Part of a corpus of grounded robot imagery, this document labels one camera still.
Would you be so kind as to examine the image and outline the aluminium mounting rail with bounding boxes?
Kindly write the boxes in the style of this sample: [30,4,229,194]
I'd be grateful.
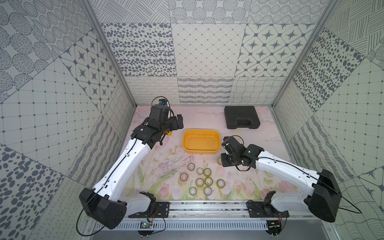
[85,199,332,221]

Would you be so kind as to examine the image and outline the left green circuit board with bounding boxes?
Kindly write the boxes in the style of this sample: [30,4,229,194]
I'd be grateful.
[138,222,154,237]

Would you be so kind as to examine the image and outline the yellow plastic storage box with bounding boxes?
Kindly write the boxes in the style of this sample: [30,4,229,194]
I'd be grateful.
[183,129,221,155]

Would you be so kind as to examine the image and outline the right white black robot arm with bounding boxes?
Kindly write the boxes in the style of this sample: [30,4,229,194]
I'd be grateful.
[221,136,342,223]

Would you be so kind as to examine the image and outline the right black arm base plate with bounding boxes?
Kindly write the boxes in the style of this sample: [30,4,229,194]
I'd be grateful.
[246,200,290,218]

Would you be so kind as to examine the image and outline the black plastic tool case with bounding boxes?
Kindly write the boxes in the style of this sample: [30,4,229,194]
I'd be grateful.
[224,106,261,129]

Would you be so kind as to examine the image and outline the white slotted cable duct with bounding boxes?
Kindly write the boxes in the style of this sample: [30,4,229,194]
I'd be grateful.
[93,221,269,232]

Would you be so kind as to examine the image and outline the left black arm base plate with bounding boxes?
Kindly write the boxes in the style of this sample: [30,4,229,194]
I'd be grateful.
[128,202,171,219]

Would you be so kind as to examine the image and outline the right circuit board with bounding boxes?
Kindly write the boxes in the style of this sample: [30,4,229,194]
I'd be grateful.
[266,221,283,237]

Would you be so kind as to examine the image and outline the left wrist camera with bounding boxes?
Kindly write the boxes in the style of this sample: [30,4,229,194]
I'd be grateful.
[149,99,170,124]

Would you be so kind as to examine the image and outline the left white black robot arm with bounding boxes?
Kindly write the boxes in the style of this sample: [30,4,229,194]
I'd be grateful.
[79,115,184,230]

